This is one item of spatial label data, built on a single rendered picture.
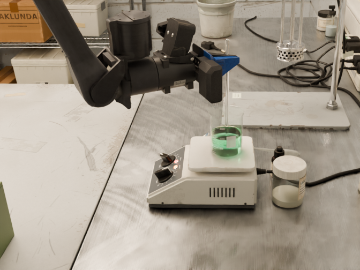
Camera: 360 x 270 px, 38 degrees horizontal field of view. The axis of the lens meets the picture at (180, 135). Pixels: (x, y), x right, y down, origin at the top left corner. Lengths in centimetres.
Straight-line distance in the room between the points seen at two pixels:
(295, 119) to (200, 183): 42
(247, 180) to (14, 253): 41
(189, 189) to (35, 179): 34
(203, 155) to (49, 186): 32
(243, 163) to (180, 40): 25
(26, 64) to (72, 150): 209
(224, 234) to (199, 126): 41
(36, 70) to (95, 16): 49
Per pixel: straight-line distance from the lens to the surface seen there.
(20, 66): 328
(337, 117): 130
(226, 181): 93
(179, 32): 84
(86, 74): 80
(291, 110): 132
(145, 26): 81
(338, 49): 129
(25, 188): 109
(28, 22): 315
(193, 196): 95
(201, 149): 98
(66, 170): 113
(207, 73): 80
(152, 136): 122
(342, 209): 99
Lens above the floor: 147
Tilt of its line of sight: 28 degrees down
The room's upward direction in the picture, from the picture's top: 2 degrees counter-clockwise
